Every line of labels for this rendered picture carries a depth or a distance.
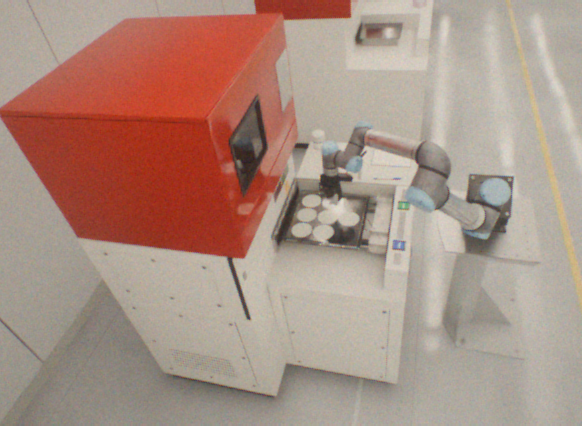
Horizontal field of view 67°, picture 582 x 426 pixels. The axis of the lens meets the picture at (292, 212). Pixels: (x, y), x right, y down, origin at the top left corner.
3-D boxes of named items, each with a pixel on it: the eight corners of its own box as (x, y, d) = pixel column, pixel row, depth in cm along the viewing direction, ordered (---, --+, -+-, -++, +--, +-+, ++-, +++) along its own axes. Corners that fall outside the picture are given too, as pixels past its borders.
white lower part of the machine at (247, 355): (167, 379, 262) (113, 298, 207) (217, 273, 319) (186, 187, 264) (278, 404, 244) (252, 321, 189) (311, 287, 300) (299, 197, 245)
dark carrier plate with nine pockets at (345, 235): (285, 238, 212) (285, 237, 212) (302, 192, 236) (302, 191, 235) (356, 246, 203) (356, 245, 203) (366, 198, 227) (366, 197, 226)
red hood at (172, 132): (77, 238, 180) (-6, 110, 140) (166, 130, 236) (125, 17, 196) (246, 260, 160) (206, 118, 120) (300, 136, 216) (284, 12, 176)
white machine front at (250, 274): (246, 319, 189) (226, 258, 162) (294, 196, 246) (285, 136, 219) (253, 320, 189) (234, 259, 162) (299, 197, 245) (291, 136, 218)
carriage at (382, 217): (368, 252, 205) (368, 248, 203) (377, 201, 230) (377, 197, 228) (385, 254, 203) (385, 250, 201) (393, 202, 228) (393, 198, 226)
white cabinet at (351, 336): (287, 370, 258) (265, 285, 203) (321, 250, 324) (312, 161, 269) (398, 392, 241) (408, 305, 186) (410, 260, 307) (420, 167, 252)
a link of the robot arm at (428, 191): (506, 213, 187) (438, 168, 155) (491, 245, 188) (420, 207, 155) (482, 205, 197) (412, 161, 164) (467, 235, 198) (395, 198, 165)
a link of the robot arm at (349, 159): (363, 147, 184) (341, 140, 189) (351, 172, 184) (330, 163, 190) (369, 153, 190) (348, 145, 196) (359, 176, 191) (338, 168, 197)
